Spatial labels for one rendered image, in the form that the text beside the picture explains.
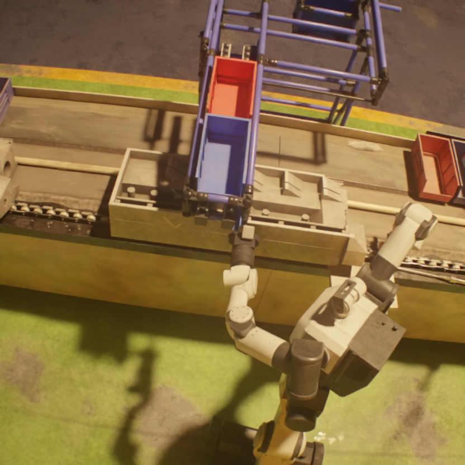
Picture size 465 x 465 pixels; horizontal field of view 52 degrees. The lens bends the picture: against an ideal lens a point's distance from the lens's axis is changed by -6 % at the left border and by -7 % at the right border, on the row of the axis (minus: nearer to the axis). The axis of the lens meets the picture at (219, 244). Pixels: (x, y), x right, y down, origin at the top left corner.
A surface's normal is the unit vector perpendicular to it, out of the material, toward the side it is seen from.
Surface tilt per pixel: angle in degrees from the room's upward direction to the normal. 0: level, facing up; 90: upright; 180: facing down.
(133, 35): 0
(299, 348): 40
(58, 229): 0
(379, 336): 11
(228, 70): 94
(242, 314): 30
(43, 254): 90
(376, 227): 0
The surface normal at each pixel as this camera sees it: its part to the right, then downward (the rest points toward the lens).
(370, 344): 0.14, -0.66
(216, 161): 0.08, -0.41
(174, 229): -0.08, 0.76
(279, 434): -0.06, 0.00
